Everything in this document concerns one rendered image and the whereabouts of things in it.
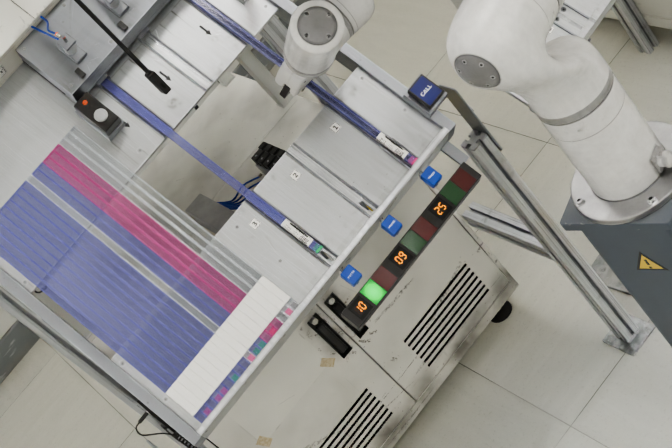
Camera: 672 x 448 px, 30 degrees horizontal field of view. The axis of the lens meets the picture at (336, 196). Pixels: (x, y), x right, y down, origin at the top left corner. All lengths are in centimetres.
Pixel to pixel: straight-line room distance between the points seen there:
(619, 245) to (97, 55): 94
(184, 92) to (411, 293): 71
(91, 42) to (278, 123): 63
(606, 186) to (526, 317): 103
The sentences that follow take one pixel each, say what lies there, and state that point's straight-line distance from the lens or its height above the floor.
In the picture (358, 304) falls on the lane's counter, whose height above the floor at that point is 66.
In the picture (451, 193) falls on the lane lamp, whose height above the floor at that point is 66.
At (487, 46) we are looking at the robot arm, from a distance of 160.
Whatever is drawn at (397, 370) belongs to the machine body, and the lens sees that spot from 268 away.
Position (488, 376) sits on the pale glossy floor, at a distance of 281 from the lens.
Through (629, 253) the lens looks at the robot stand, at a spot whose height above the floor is 61.
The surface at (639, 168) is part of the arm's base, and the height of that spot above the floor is 75.
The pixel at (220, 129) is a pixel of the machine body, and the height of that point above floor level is 62.
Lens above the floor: 197
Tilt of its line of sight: 34 degrees down
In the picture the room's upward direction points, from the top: 43 degrees counter-clockwise
